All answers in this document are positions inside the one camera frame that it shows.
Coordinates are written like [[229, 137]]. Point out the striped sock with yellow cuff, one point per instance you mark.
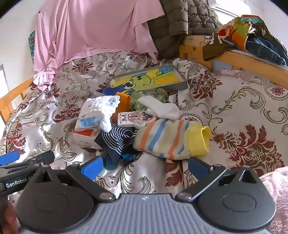
[[162, 137]]

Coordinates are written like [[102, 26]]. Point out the blue denim jeans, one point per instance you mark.
[[263, 48]]

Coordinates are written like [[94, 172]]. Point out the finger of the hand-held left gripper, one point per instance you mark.
[[43, 156], [9, 156]]

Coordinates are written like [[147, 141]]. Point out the olive garment with white print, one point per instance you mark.
[[213, 48]]

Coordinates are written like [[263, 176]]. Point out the colourful patchwork garment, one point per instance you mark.
[[238, 29]]

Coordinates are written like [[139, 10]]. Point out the wall poster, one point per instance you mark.
[[31, 45]]

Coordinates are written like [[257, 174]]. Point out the white air conditioner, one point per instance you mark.
[[227, 6]]

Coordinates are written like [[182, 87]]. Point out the white and blue carton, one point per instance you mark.
[[135, 118]]

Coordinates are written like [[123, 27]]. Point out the olive quilted jacket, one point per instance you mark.
[[180, 18]]

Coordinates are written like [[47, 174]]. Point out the white orange box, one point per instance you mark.
[[84, 138]]

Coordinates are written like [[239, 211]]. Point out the pink bed sheet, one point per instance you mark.
[[90, 27]]

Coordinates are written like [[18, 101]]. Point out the pale blue panel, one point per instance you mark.
[[221, 65]]

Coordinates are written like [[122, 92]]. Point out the bag of green candy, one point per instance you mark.
[[137, 101]]

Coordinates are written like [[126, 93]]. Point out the orange plastic cup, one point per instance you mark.
[[123, 100]]

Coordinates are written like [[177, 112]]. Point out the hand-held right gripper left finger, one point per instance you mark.
[[91, 169]]

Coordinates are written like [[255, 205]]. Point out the wooden bed frame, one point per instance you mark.
[[252, 64]]

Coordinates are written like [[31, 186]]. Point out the floral satin bedspread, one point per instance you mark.
[[236, 108]]

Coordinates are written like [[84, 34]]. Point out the white muslin cloth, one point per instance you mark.
[[99, 108]]

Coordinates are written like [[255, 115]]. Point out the pink fluffy blanket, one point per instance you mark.
[[279, 191]]

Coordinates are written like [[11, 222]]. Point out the person's left hand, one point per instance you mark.
[[6, 216]]

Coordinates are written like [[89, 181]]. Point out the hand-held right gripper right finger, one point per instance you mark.
[[199, 167]]

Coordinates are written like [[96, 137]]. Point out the colourful cartoon painting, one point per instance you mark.
[[157, 77]]

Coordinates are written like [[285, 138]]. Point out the navy white striped sock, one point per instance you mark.
[[114, 137]]

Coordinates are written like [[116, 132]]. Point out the grey metal tray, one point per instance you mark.
[[182, 83]]

